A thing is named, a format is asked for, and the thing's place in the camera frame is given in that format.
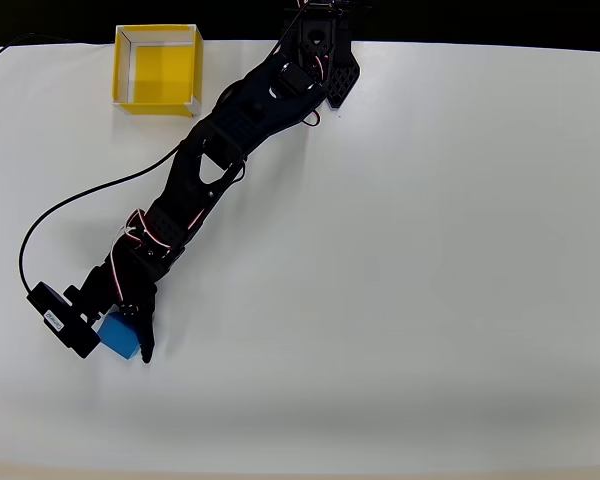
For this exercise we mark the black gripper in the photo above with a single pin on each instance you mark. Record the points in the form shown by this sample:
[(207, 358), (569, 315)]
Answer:
[(134, 298)]

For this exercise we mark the yellow open box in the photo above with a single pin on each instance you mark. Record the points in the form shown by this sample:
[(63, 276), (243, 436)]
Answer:
[(165, 70)]

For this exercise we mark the blue block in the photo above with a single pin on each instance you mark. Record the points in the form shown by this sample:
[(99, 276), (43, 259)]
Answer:
[(117, 337)]

